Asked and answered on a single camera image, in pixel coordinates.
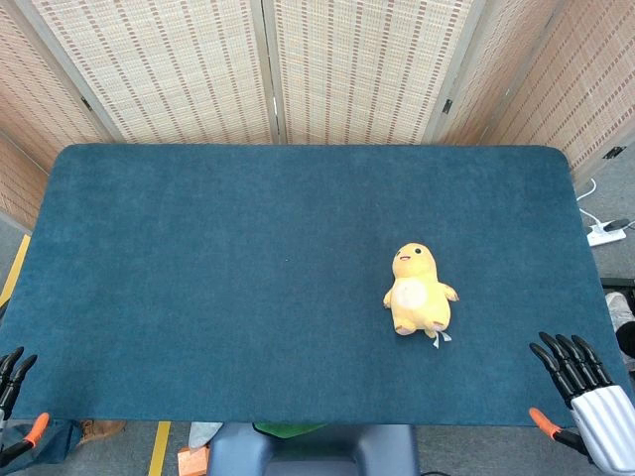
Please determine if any yellow plush toy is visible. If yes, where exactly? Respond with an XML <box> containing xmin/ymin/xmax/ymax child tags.
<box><xmin>382</xmin><ymin>242</ymin><xmax>460</xmax><ymax>350</ymax></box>

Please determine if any woven bamboo screen panel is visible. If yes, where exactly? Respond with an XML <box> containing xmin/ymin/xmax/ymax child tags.
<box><xmin>0</xmin><ymin>0</ymin><xmax>116</xmax><ymax>233</ymax></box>
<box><xmin>14</xmin><ymin>0</ymin><xmax>280</xmax><ymax>146</ymax></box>
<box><xmin>425</xmin><ymin>0</ymin><xmax>572</xmax><ymax>146</ymax></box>
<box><xmin>490</xmin><ymin>0</ymin><xmax>635</xmax><ymax>187</ymax></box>
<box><xmin>261</xmin><ymin>0</ymin><xmax>490</xmax><ymax>146</ymax></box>

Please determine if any white power cable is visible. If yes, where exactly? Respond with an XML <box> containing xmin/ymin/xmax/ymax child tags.
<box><xmin>574</xmin><ymin>178</ymin><xmax>614</xmax><ymax>234</ymax></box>

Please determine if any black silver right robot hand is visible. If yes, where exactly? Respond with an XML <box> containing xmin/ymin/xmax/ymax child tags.
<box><xmin>529</xmin><ymin>331</ymin><xmax>635</xmax><ymax>473</ymax></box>

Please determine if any black equipment base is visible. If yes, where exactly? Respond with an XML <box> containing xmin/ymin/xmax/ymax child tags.
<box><xmin>599</xmin><ymin>277</ymin><xmax>635</xmax><ymax>298</ymax></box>

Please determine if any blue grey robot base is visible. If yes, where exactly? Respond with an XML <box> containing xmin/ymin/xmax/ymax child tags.
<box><xmin>206</xmin><ymin>423</ymin><xmax>421</xmax><ymax>476</ymax></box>

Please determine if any orange block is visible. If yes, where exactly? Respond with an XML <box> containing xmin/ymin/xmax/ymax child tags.
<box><xmin>177</xmin><ymin>445</ymin><xmax>210</xmax><ymax>476</ymax></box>

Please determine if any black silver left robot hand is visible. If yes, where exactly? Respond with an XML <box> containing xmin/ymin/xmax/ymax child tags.
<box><xmin>0</xmin><ymin>346</ymin><xmax>52</xmax><ymax>465</ymax></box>

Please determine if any yellow floor tape strip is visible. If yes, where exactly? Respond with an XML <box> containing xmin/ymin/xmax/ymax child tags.
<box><xmin>148</xmin><ymin>420</ymin><xmax>173</xmax><ymax>476</ymax></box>

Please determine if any blue felt table cloth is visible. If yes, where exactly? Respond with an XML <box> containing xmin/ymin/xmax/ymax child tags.
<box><xmin>0</xmin><ymin>143</ymin><xmax>634</xmax><ymax>428</ymax></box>

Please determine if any green object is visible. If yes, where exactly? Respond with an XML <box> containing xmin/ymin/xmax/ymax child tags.
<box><xmin>252</xmin><ymin>420</ymin><xmax>329</xmax><ymax>440</ymax></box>

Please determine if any white power strip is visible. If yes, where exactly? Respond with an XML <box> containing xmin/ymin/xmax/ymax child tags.
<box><xmin>586</xmin><ymin>225</ymin><xmax>628</xmax><ymax>248</ymax></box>

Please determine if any grey white shoe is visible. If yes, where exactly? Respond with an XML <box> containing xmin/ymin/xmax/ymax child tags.
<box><xmin>604</xmin><ymin>291</ymin><xmax>635</xmax><ymax>344</ymax></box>

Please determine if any brown shoe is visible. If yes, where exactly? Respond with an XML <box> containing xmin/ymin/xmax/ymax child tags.
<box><xmin>77</xmin><ymin>419</ymin><xmax>126</xmax><ymax>446</ymax></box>

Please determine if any grey pointed object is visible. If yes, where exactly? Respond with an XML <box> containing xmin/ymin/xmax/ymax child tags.
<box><xmin>188</xmin><ymin>420</ymin><xmax>225</xmax><ymax>450</ymax></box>

